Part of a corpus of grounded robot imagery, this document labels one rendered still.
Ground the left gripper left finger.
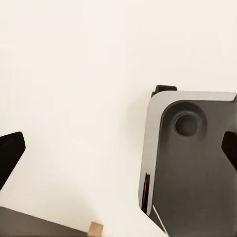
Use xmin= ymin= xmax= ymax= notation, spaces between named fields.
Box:
xmin=0 ymin=131 xmax=26 ymax=191

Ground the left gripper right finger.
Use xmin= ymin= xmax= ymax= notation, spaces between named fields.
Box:
xmin=221 ymin=131 xmax=237 ymax=171

